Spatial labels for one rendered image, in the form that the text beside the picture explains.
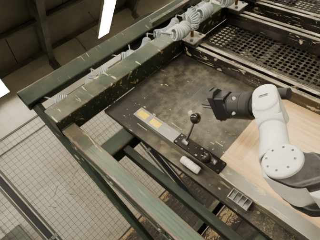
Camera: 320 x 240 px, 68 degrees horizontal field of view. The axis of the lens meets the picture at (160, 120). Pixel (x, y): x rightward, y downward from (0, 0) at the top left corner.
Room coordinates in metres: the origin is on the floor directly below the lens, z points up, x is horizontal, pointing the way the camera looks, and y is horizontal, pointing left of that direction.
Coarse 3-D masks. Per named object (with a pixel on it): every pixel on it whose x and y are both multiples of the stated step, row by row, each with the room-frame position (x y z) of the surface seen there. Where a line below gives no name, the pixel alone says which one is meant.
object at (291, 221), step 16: (160, 128) 0.94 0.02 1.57; (192, 160) 0.86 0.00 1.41; (224, 176) 0.78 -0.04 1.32; (240, 176) 0.77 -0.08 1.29; (240, 192) 0.75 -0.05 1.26; (256, 192) 0.73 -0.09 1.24; (256, 208) 0.74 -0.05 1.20; (272, 208) 0.70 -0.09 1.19; (288, 208) 0.69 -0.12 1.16; (288, 224) 0.67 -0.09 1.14; (304, 224) 0.66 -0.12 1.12
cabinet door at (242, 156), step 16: (288, 112) 0.96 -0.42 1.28; (304, 112) 0.95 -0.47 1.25; (256, 128) 0.92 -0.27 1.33; (288, 128) 0.91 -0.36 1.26; (304, 128) 0.90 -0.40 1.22; (240, 144) 0.88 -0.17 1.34; (256, 144) 0.88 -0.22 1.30; (304, 144) 0.86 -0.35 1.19; (224, 160) 0.84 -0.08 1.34; (240, 160) 0.84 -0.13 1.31; (256, 160) 0.83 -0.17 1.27; (256, 176) 0.79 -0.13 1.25; (272, 192) 0.75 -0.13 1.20
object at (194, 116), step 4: (192, 116) 0.81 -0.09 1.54; (196, 116) 0.81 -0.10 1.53; (192, 120) 0.81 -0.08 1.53; (196, 120) 0.81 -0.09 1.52; (192, 124) 0.83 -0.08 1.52; (192, 128) 0.84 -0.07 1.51; (188, 132) 0.85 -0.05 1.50; (188, 136) 0.85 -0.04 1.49; (184, 140) 0.86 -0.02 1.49; (188, 140) 0.87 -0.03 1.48; (184, 144) 0.86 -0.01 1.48; (188, 144) 0.86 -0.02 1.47
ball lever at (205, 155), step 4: (204, 152) 0.71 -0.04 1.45; (208, 152) 0.71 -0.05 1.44; (200, 156) 0.72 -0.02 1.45; (204, 156) 0.70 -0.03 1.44; (208, 156) 0.70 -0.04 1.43; (200, 160) 0.72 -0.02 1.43; (204, 160) 0.70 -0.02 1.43; (208, 160) 0.70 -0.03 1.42; (212, 160) 0.78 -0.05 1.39; (216, 160) 0.80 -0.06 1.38; (212, 164) 0.80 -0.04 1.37
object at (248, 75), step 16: (192, 16) 1.13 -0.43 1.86; (192, 32) 1.20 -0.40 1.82; (192, 48) 1.23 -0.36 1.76; (208, 48) 1.20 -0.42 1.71; (208, 64) 1.21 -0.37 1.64; (224, 64) 1.14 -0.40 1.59; (240, 64) 1.11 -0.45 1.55; (240, 80) 1.12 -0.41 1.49; (256, 80) 1.06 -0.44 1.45; (272, 80) 1.01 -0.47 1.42; (288, 80) 1.00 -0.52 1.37; (304, 96) 0.94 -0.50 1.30
